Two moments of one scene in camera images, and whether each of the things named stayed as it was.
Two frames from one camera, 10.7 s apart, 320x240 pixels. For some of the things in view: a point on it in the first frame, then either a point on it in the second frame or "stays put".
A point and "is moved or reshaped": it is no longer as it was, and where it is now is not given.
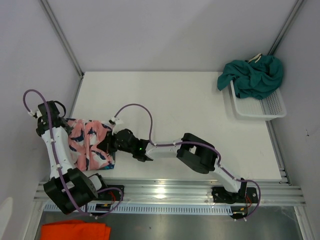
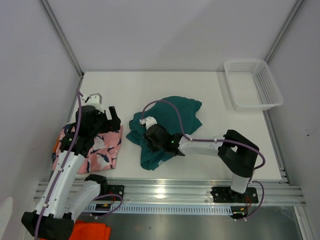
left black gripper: [69, 129] -> [110, 125]
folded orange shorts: [75, 230] stays put
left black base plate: [111, 192] stays put
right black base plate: [220, 194] stays put
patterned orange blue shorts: [103, 160] is moved or reshaped
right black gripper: [107, 144] -> [152, 148]
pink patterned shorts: [85, 136] stays put
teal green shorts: [252, 79] -> [178, 114]
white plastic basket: [253, 109] -> [252, 85]
